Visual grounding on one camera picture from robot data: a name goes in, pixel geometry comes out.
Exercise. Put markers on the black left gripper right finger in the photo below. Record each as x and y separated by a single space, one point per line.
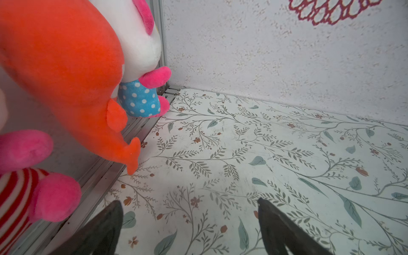
280 235

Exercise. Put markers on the orange plush toy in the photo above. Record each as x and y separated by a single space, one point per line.
65 54

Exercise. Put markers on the white plush red striped outfit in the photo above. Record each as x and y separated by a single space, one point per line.
29 194

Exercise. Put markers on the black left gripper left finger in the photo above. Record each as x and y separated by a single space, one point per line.
100 236

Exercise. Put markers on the white plush blue polka-dot outfit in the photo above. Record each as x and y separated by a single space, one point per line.
134 25

